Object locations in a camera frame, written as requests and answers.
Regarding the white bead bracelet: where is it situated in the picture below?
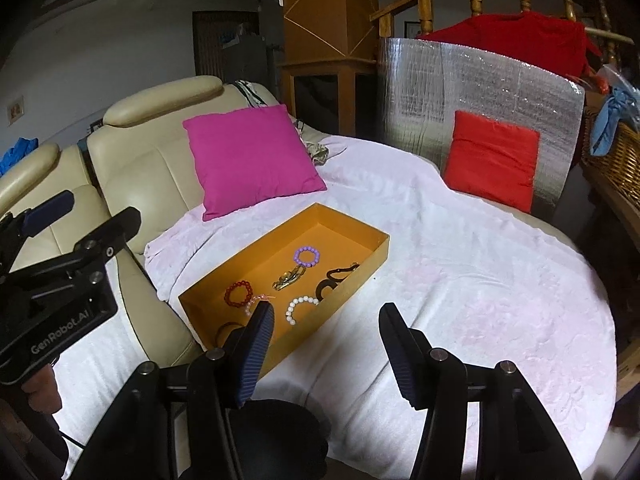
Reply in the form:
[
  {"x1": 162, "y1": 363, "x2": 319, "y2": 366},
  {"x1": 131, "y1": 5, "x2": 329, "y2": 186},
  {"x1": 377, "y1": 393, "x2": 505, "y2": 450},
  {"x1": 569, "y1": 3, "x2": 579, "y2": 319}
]
[{"x1": 284, "y1": 294, "x2": 320, "y2": 328}]

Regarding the pink clear bead bracelet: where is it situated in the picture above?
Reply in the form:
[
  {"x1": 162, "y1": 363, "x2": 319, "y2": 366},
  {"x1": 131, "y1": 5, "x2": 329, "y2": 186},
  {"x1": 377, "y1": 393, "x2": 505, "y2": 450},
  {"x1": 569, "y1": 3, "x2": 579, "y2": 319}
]
[{"x1": 243, "y1": 292, "x2": 277, "y2": 318}]

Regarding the red bead bracelet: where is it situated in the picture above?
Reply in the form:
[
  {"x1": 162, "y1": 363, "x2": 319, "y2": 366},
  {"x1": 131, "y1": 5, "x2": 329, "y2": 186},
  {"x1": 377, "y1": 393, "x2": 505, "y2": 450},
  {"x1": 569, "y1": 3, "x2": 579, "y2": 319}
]
[{"x1": 223, "y1": 279, "x2": 254, "y2": 309}]

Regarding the metal wristwatch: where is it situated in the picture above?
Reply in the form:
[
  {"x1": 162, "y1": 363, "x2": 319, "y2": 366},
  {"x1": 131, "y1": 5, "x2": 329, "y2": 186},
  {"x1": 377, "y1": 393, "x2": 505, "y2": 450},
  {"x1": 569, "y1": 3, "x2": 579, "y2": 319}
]
[{"x1": 272, "y1": 264, "x2": 306, "y2": 290}]

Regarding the black hair tie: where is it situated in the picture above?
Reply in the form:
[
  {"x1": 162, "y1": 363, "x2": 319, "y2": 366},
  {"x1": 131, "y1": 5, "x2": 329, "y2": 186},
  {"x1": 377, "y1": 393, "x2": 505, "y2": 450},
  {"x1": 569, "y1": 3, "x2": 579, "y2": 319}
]
[{"x1": 316, "y1": 262, "x2": 362, "y2": 302}]

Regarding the purple bead bracelet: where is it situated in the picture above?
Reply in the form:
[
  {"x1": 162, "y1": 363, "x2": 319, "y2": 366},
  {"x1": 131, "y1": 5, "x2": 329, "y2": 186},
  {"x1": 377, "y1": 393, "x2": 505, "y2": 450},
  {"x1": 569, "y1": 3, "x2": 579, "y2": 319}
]
[{"x1": 293, "y1": 245, "x2": 322, "y2": 269}]

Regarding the person's left hand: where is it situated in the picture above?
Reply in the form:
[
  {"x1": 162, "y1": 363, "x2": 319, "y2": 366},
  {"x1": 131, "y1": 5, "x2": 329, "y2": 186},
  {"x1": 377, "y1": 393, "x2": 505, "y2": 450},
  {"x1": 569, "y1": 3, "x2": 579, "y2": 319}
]
[{"x1": 22, "y1": 364, "x2": 62, "y2": 415}]

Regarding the pale pink bedspread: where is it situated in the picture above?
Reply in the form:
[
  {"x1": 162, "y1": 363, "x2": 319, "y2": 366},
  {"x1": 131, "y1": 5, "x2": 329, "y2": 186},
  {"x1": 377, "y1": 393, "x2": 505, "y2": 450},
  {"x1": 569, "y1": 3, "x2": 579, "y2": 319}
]
[{"x1": 49, "y1": 134, "x2": 618, "y2": 480}]

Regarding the orange cardboard box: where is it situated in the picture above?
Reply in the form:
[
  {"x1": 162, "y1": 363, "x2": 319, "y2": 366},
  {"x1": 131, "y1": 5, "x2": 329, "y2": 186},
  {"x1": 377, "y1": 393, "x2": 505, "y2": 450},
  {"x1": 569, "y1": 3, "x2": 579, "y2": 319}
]
[{"x1": 179, "y1": 204, "x2": 390, "y2": 376}]

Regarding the cream leather armchair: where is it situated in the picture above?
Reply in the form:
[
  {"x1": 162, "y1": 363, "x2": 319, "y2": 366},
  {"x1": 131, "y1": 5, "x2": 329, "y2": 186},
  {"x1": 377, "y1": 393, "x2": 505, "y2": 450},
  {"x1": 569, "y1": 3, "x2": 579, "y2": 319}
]
[{"x1": 0, "y1": 75, "x2": 331, "y2": 369}]

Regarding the magenta pillow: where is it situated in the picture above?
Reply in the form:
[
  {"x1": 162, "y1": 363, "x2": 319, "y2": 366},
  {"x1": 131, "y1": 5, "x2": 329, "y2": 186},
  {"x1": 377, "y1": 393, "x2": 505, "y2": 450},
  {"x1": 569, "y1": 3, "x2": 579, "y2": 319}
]
[{"x1": 182, "y1": 104, "x2": 326, "y2": 221}]

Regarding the red pillow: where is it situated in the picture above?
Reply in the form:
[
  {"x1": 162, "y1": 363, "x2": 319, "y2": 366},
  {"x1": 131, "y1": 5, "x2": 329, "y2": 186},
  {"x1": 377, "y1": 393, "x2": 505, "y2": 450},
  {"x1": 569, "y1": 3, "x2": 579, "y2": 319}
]
[{"x1": 444, "y1": 110, "x2": 540, "y2": 214}]

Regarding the wicker basket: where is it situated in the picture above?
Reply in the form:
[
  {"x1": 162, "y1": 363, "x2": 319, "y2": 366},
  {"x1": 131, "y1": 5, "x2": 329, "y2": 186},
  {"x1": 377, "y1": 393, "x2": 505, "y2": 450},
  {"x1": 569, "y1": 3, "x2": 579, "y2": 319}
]
[{"x1": 582, "y1": 106, "x2": 640, "y2": 208}]

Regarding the blue cloth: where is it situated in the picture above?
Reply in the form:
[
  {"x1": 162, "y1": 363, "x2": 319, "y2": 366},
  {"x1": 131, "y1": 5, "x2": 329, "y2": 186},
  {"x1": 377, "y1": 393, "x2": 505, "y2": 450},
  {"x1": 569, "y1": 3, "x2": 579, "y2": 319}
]
[{"x1": 589, "y1": 87, "x2": 639, "y2": 157}]

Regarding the wooden cabinet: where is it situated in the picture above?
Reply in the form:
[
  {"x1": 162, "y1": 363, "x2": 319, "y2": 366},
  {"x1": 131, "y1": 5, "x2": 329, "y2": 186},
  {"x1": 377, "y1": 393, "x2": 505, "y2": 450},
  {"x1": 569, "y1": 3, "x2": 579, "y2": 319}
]
[{"x1": 281, "y1": 0, "x2": 378, "y2": 136}]

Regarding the silver foil insulation sheet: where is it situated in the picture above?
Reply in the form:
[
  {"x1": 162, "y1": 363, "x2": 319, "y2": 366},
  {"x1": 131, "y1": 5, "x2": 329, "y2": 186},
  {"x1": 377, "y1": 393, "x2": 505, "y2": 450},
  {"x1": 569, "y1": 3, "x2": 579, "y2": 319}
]
[{"x1": 376, "y1": 38, "x2": 585, "y2": 221}]

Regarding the large red cushion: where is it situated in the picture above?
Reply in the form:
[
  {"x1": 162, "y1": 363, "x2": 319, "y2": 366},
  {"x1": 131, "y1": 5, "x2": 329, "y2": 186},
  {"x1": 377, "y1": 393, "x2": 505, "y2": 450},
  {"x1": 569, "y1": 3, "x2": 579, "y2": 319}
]
[{"x1": 416, "y1": 11, "x2": 601, "y2": 77}]

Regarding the wooden bed rail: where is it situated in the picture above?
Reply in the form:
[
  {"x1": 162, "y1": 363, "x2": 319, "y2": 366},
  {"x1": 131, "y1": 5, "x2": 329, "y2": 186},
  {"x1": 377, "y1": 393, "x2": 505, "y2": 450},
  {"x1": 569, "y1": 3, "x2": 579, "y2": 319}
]
[{"x1": 369, "y1": 0, "x2": 639, "y2": 65}]

